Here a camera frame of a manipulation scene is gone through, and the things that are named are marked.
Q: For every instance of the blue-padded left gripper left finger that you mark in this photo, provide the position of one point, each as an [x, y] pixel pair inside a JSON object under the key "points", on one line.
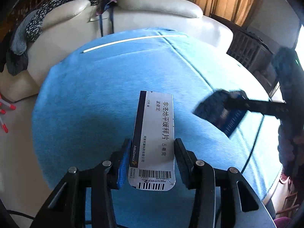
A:
{"points": [[84, 197]]}

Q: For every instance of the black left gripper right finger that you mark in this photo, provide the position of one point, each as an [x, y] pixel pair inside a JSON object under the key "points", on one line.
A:
{"points": [[219, 193]]}

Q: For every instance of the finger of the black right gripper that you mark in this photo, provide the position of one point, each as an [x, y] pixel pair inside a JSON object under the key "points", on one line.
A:
{"points": [[276, 109]]}

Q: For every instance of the dark blue paper packet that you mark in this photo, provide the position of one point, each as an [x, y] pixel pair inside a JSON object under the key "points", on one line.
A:
{"points": [[213, 110]]}

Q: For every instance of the white medicine box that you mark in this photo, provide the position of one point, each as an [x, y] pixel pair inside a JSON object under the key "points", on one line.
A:
{"points": [[152, 160]]}

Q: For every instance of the grey wooden crib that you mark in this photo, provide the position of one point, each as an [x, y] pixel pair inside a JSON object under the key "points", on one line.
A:
{"points": [[249, 50]]}

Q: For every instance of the blue round tablecloth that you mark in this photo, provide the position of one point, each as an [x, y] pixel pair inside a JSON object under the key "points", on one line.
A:
{"points": [[130, 131]]}

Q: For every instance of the red white toy stand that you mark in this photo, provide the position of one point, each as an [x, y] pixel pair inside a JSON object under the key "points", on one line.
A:
{"points": [[4, 106]]}

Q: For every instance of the white thin stick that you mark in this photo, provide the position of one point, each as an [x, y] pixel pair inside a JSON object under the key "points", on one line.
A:
{"points": [[132, 39]]}

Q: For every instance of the black garment on sofa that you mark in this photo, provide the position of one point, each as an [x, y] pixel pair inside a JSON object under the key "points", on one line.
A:
{"points": [[14, 63]]}

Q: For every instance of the grey blue garment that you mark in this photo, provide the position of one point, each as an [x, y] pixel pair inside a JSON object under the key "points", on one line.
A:
{"points": [[18, 44]]}

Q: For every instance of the cream leather sofa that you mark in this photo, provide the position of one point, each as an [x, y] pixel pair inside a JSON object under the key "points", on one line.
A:
{"points": [[75, 23]]}

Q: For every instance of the black white dotted garment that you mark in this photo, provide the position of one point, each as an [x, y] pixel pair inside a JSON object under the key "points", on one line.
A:
{"points": [[34, 27]]}

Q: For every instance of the blue strap bag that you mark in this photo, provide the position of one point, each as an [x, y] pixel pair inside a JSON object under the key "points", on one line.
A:
{"points": [[104, 12]]}

